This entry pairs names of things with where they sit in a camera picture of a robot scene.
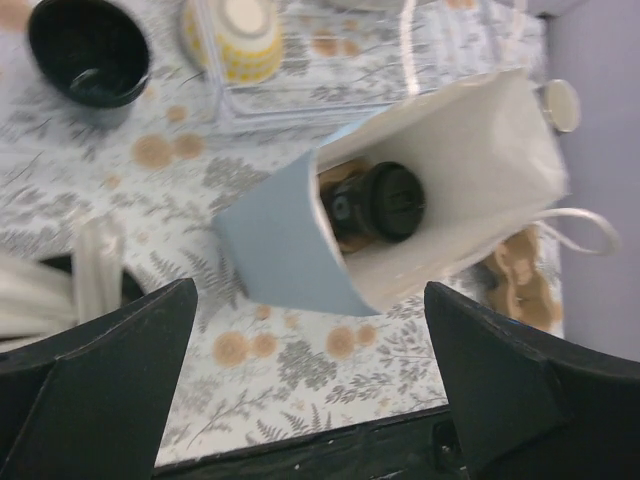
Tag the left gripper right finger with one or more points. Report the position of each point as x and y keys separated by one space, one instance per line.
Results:
x=527 y=404

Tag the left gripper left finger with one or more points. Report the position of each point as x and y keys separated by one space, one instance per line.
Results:
x=92 y=402

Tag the black cup lid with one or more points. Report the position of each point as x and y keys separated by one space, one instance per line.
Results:
x=393 y=202

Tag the light blue paper bag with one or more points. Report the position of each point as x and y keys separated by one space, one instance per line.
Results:
x=488 y=163

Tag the single cardboard cup carrier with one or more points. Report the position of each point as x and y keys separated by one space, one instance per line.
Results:
x=348 y=243

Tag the grey straw holder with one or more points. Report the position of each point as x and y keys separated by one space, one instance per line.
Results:
x=99 y=286

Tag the black takeout coffee cup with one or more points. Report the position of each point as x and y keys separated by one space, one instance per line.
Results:
x=349 y=205

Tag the floral table mat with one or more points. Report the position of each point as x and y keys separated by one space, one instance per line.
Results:
x=253 y=373

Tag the grey blue mug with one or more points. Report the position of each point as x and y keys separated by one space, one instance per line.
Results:
x=561 y=105

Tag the stack of black cups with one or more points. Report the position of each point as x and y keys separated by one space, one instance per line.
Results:
x=94 y=55

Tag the yellow dotted bowl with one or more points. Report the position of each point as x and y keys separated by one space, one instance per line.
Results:
x=240 y=40

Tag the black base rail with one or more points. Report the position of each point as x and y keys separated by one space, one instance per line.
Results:
x=418 y=445

